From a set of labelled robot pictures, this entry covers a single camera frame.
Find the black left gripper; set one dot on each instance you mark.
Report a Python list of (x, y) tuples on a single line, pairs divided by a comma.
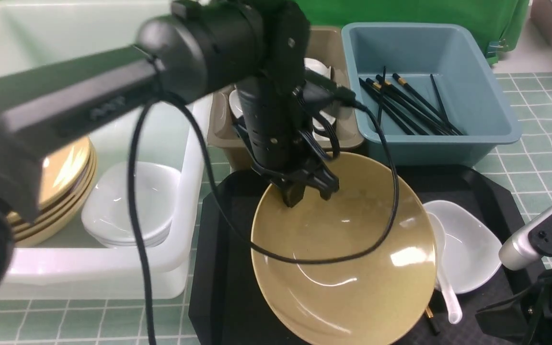
[(277, 125)]

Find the tan noodle bowl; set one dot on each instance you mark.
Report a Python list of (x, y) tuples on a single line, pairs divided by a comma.
[(373, 300)]

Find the white square dish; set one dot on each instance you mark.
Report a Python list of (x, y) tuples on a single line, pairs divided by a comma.
[(469, 251)]

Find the black chopstick gold band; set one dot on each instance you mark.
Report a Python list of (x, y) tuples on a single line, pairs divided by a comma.
[(431, 321)]

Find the white ceramic soup spoon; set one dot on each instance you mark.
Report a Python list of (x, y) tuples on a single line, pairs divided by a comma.
[(442, 281)]

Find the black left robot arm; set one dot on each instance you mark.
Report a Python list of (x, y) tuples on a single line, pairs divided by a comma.
[(179, 58)]

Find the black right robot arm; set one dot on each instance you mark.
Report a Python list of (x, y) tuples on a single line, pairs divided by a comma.
[(513, 307)]

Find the stacked tan bowl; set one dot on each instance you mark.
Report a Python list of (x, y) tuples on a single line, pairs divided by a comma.
[(66, 175), (41, 233), (61, 169), (62, 207)]

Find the stacked tan bowl top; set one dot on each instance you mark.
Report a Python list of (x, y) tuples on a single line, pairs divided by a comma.
[(61, 169)]

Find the stacked tan bowl bottom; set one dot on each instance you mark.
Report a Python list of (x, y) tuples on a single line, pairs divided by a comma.
[(41, 233)]

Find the white spoon right pile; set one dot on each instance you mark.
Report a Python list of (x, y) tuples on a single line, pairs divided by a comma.
[(319, 128)]

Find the white spoon left pile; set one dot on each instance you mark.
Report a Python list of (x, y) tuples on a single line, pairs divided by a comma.
[(235, 104)]

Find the black chopstick in bin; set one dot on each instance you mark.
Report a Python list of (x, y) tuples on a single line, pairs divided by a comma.
[(370, 90)]

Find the white spoon top of pile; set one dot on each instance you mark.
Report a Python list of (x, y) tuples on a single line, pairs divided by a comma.
[(317, 67)]

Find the upright black chopstick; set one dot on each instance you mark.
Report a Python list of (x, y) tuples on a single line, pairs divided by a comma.
[(379, 88)]

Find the brown plastic bin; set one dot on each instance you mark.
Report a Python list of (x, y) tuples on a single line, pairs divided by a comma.
[(326, 46)]

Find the black serving tray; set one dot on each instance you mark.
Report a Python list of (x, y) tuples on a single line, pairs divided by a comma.
[(227, 307)]

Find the black chopstick gold tip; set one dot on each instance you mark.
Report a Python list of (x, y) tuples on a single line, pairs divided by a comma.
[(422, 100)]

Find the blue plastic bin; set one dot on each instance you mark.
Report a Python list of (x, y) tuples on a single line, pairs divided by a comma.
[(471, 95)]

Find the black chopstick far right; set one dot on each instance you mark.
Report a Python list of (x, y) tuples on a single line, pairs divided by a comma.
[(442, 110)]

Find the stacked white dish top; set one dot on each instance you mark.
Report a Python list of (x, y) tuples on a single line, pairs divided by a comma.
[(105, 215)]

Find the blue binder clip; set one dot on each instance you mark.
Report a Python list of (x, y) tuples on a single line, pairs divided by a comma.
[(495, 48)]

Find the large white plastic tub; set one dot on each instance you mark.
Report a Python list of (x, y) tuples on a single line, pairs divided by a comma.
[(72, 264)]

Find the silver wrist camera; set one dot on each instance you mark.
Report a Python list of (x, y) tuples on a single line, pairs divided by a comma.
[(528, 244)]

